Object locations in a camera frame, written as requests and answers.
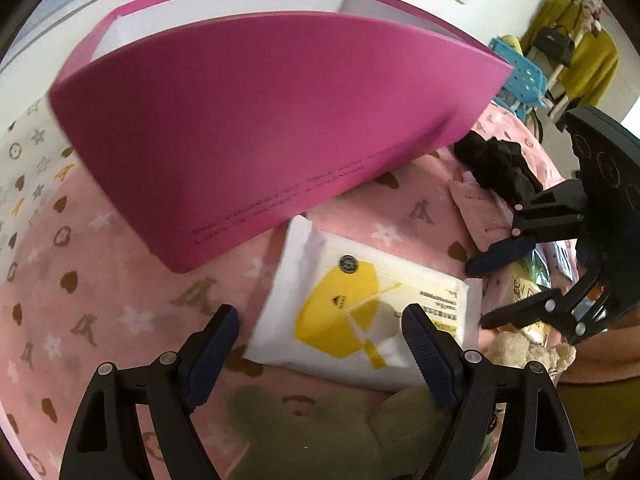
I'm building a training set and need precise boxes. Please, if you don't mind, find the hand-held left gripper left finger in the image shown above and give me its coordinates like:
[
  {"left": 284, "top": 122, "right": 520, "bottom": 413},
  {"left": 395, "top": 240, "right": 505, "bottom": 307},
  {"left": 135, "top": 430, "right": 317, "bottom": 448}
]
[{"left": 59, "top": 304, "right": 241, "bottom": 480}]

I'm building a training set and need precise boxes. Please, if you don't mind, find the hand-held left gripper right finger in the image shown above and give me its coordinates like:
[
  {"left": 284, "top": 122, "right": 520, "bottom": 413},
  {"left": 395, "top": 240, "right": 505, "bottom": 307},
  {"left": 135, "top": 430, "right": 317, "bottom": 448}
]
[{"left": 401, "top": 303, "right": 586, "bottom": 480}]

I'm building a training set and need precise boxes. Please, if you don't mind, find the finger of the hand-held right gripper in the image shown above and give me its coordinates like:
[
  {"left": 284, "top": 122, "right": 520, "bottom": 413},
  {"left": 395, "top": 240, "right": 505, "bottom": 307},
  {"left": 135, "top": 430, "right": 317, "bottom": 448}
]
[
  {"left": 479, "top": 262, "right": 608, "bottom": 347},
  {"left": 465, "top": 178, "right": 587, "bottom": 277}
]

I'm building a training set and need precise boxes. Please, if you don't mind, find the beige plush toy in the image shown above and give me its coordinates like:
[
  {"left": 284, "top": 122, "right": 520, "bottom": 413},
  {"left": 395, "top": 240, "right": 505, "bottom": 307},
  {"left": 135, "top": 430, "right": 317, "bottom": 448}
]
[{"left": 482, "top": 332, "right": 576, "bottom": 386}]

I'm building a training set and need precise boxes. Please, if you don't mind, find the clear plastic bag with green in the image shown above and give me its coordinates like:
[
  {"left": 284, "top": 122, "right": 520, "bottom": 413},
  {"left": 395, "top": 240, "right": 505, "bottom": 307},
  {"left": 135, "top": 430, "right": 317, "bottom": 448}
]
[{"left": 527, "top": 242, "right": 581, "bottom": 291}]

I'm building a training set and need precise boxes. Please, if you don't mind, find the black cloth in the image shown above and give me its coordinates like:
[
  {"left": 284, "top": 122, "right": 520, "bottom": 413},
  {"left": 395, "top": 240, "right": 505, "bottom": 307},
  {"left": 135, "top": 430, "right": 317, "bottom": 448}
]
[{"left": 452, "top": 130, "right": 543, "bottom": 206}]

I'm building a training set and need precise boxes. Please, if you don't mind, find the white and yellow tissue packet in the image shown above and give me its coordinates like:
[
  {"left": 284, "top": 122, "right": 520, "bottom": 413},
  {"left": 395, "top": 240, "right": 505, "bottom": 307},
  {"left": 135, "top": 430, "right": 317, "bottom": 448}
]
[{"left": 242, "top": 215, "right": 483, "bottom": 392}]

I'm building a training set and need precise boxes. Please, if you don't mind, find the magenta cardboard box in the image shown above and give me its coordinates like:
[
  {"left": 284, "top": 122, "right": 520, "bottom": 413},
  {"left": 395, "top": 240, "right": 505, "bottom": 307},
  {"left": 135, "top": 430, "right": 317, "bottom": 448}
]
[{"left": 49, "top": 0, "right": 516, "bottom": 275}]

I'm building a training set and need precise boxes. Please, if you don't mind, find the person's right forearm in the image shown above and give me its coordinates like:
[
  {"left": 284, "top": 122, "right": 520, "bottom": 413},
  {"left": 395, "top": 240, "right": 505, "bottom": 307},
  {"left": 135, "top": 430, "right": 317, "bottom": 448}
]
[{"left": 557, "top": 310, "right": 640, "bottom": 386}]

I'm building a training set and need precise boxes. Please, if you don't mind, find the pale pink packet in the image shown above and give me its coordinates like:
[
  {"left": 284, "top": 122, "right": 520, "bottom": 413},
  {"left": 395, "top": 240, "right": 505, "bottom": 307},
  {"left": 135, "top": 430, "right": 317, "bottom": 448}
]
[{"left": 448, "top": 170, "right": 516, "bottom": 251}]

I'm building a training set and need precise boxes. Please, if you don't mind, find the olive green plush toy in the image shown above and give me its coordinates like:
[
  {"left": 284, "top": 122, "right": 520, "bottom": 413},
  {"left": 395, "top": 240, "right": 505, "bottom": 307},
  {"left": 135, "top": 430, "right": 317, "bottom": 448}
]
[{"left": 227, "top": 385, "right": 501, "bottom": 480}]

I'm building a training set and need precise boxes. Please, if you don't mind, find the white coat rack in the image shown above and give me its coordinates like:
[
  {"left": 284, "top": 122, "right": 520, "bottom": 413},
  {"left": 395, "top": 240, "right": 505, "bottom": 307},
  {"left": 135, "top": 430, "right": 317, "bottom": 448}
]
[{"left": 542, "top": 0, "right": 601, "bottom": 108}]

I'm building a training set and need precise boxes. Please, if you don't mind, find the mustard yellow coat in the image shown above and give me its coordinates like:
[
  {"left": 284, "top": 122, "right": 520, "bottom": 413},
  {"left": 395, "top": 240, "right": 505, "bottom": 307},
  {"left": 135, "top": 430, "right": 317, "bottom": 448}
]
[{"left": 520, "top": 0, "right": 621, "bottom": 108}]

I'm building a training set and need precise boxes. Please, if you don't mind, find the person's olive green clothing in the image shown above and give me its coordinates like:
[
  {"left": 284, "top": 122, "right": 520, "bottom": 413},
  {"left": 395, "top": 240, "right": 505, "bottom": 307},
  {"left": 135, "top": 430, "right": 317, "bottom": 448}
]
[{"left": 555, "top": 380, "right": 640, "bottom": 471}]

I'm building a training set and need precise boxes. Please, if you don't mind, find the blue plastic stool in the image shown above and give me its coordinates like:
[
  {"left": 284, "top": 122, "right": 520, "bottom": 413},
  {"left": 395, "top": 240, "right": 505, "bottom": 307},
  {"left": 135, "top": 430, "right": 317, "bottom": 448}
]
[{"left": 487, "top": 36, "right": 548, "bottom": 118}]

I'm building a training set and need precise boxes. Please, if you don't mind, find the black handbag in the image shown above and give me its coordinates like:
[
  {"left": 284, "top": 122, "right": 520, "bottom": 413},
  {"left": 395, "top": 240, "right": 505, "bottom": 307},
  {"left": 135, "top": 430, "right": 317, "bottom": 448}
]
[{"left": 535, "top": 25, "right": 576, "bottom": 67}]

